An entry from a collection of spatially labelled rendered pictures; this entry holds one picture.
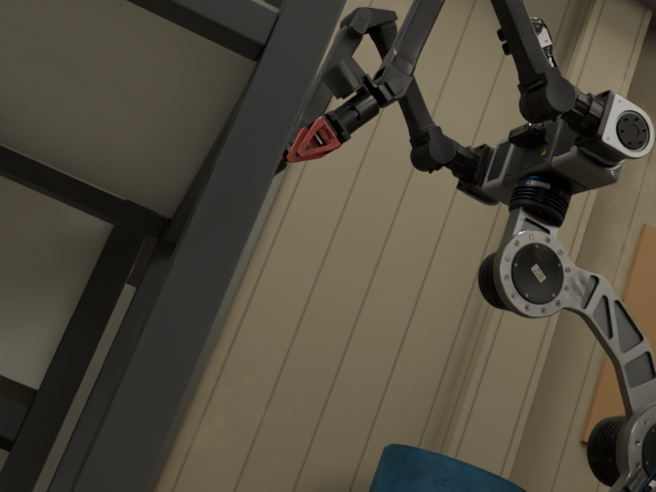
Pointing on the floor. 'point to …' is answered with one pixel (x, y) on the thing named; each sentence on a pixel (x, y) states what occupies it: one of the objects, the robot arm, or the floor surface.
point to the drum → (432, 473)
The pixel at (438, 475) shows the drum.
